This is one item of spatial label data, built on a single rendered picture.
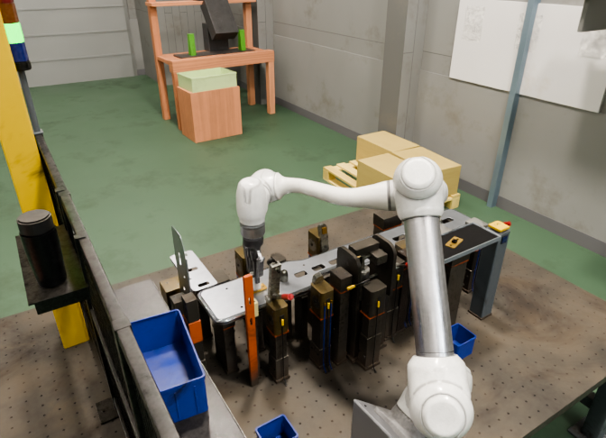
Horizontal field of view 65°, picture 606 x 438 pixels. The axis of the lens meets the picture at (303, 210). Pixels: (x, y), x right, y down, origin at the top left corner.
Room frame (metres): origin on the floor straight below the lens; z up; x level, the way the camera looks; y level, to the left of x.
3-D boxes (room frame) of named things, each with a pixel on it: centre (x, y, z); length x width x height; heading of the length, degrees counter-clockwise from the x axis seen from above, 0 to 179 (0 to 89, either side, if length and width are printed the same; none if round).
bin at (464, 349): (1.46, -0.63, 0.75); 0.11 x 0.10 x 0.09; 122
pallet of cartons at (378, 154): (4.46, -0.87, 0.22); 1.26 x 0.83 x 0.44; 32
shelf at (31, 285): (1.04, 0.65, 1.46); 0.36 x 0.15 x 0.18; 32
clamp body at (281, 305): (1.32, 0.08, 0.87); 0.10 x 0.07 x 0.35; 32
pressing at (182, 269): (1.34, 0.41, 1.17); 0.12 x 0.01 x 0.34; 32
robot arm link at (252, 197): (1.48, 0.18, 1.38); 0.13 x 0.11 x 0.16; 171
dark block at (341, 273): (1.42, -0.14, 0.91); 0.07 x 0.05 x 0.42; 32
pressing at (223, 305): (1.74, -0.23, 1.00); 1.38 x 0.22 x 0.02; 122
